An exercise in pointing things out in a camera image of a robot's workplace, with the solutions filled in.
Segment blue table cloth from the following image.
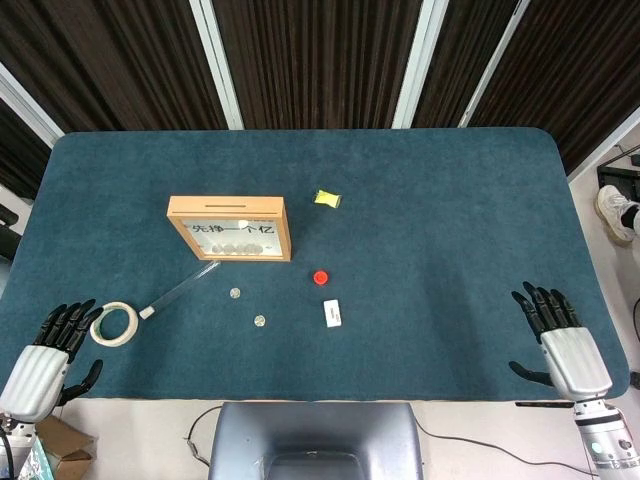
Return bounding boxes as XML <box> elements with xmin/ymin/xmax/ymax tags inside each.
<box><xmin>0</xmin><ymin>127</ymin><xmax>630</xmax><ymax>402</ymax></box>

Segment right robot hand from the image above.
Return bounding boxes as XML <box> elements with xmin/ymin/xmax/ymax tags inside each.
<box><xmin>508</xmin><ymin>280</ymin><xmax>614</xmax><ymax>402</ymax></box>

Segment clear tube with white cap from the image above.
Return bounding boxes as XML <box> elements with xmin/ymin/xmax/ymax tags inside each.
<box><xmin>138</xmin><ymin>260</ymin><xmax>222</xmax><ymax>320</ymax></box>

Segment small white rectangular box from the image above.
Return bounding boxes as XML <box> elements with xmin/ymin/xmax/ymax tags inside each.
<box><xmin>322</xmin><ymin>299</ymin><xmax>344</xmax><ymax>329</ymax></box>

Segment teal plastic basket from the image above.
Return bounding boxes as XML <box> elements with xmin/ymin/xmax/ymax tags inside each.
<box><xmin>19</xmin><ymin>434</ymin><xmax>54</xmax><ymax>480</ymax></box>

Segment grey robot torso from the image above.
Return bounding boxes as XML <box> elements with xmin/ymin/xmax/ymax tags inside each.
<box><xmin>208</xmin><ymin>401</ymin><xmax>425</xmax><ymax>480</ymax></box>

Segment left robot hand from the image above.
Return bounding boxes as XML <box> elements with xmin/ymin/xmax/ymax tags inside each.
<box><xmin>0</xmin><ymin>298</ymin><xmax>105</xmax><ymax>424</ymax></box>

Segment brown cardboard box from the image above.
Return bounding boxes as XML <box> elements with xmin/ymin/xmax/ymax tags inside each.
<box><xmin>34</xmin><ymin>414</ymin><xmax>99</xmax><ymax>480</ymax></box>

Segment white sneaker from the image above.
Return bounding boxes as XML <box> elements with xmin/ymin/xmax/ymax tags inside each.
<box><xmin>597</xmin><ymin>184</ymin><xmax>637</xmax><ymax>245</ymax></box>

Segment grey floor cable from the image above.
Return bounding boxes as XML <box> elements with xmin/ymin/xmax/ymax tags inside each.
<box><xmin>187</xmin><ymin>404</ymin><xmax>221</xmax><ymax>464</ymax></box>

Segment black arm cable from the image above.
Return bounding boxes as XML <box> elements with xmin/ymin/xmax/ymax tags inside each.
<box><xmin>0</xmin><ymin>432</ymin><xmax>15</xmax><ymax>479</ymax></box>

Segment black floor cable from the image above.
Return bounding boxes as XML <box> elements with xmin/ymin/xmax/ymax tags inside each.
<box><xmin>413</xmin><ymin>419</ymin><xmax>599</xmax><ymax>476</ymax></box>

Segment black office chair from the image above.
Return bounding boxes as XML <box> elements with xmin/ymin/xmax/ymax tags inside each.
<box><xmin>0</xmin><ymin>202</ymin><xmax>21</xmax><ymax>261</ymax></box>

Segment masking tape roll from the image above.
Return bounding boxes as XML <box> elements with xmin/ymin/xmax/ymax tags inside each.
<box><xmin>89</xmin><ymin>301</ymin><xmax>140</xmax><ymax>347</ymax></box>

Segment black floor stand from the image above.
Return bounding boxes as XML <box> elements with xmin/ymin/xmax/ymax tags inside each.
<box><xmin>597</xmin><ymin>164</ymin><xmax>640</xmax><ymax>194</ymax></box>

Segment wooden coin bank box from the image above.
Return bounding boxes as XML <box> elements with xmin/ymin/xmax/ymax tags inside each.
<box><xmin>166</xmin><ymin>195</ymin><xmax>293</xmax><ymax>263</ymax></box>

